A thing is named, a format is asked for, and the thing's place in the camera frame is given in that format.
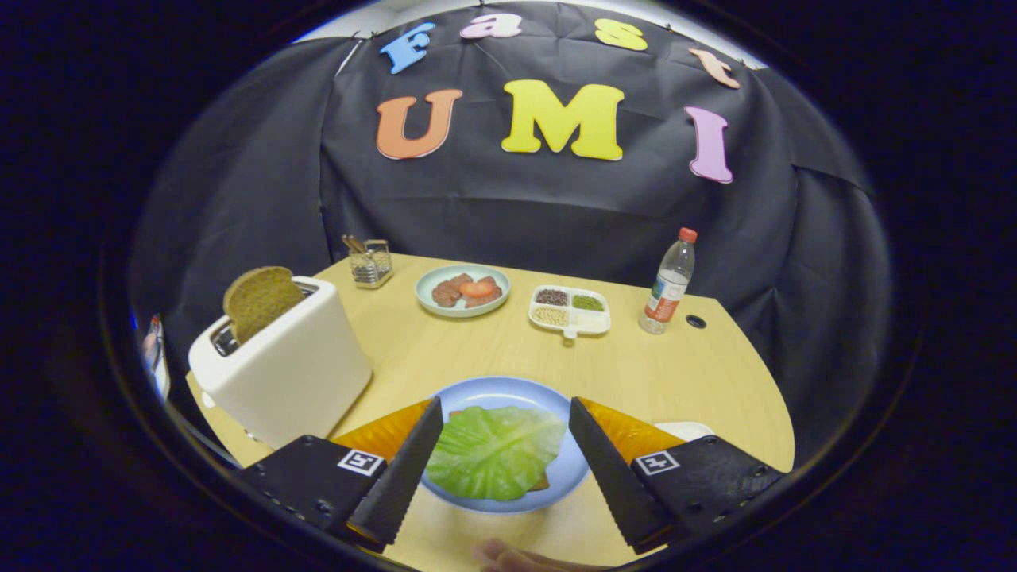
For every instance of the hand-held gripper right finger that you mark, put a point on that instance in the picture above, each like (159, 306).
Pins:
(612, 485)

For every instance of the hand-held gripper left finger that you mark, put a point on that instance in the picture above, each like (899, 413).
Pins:
(401, 485)

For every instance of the green lettuce leaf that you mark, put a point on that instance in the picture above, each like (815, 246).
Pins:
(493, 453)

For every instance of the brown toast slice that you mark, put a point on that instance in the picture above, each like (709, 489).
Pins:
(258, 302)

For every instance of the toasted bread slice with ham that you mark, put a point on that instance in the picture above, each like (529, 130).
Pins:
(540, 483)

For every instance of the white square plate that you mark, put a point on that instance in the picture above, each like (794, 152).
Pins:
(687, 430)

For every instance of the blue round plate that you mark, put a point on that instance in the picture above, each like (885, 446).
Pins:
(493, 391)

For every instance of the white toaster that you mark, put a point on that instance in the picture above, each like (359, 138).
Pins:
(294, 373)

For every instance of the white divided tray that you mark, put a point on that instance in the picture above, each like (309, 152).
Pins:
(592, 322)

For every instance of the pale soybeans heap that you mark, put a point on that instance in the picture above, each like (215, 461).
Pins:
(550, 316)

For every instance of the pale green plate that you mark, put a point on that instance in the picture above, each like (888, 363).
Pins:
(461, 312)

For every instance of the green beans heap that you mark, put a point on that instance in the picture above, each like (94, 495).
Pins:
(588, 303)

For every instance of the brown meat piece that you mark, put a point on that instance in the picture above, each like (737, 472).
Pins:
(446, 292)
(486, 302)

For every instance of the dark red beans heap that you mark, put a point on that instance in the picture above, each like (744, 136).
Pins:
(551, 296)

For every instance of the clear plastic water bottle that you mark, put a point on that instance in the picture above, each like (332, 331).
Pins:
(667, 294)

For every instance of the red tomato slice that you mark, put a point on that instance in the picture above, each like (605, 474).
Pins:
(477, 288)

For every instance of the wooden chopsticks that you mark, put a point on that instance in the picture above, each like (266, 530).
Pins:
(352, 243)

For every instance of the black backdrop cloth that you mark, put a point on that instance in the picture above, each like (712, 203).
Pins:
(508, 214)

